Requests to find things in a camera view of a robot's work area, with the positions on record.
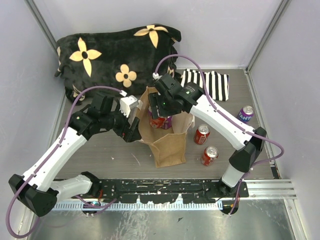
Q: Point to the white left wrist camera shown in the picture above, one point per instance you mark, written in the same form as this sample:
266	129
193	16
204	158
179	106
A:
127	103

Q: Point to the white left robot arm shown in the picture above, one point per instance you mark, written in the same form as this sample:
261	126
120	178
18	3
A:
36	188

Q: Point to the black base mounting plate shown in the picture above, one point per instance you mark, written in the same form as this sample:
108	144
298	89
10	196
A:
159	191

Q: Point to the brown burlap canvas bag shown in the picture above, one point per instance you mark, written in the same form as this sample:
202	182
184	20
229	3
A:
168	146

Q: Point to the purple Fanta can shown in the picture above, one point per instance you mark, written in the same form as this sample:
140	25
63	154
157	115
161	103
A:
150	112
167	123
245	114

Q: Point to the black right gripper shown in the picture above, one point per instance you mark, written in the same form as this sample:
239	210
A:
155	98

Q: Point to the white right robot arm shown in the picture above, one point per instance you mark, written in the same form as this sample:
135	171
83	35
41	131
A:
247	141

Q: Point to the black white striped cloth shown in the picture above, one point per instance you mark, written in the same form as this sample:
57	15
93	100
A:
217	84

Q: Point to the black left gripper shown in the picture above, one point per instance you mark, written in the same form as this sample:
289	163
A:
129	134

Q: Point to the red Coke can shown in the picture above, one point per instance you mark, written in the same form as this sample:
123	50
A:
157	122
210	154
201	134

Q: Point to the black floral plush blanket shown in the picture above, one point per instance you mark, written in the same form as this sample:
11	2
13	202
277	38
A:
125	60

